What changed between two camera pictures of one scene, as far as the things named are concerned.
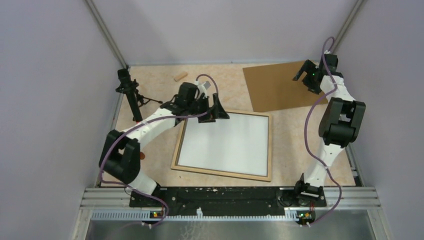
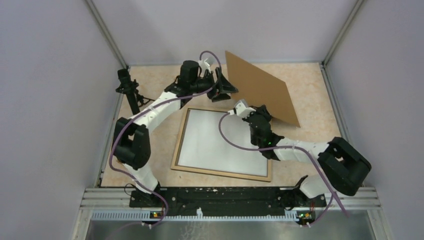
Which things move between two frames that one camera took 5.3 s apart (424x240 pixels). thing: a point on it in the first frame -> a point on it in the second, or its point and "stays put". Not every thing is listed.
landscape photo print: x=239 y=144 stays put
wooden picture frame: x=268 y=178 stays put
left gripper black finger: x=217 y=107 -> x=219 y=81
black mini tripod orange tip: x=130 y=87 stays put
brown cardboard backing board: x=272 y=87 -> x=257 y=88
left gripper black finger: x=217 y=112 -> x=221 y=93
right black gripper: x=308 y=67 -> x=261 y=109
